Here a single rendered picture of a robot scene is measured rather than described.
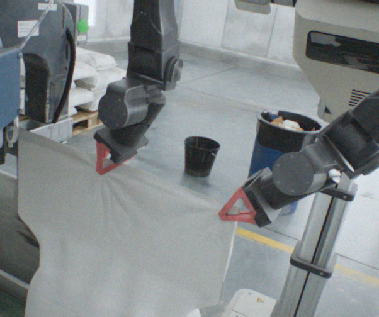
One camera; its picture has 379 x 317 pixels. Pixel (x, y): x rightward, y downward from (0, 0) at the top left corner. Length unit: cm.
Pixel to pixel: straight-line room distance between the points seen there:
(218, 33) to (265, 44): 105
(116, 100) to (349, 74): 59
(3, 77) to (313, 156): 39
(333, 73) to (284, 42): 781
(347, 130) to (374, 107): 5
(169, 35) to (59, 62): 39
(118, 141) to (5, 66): 28
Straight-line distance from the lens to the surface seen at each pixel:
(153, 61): 70
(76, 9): 104
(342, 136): 62
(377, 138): 60
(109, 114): 68
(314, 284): 140
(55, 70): 101
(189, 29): 954
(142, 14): 68
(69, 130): 110
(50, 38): 98
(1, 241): 169
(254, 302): 186
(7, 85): 57
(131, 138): 76
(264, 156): 297
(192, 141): 355
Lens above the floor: 141
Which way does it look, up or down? 22 degrees down
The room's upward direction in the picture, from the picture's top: 10 degrees clockwise
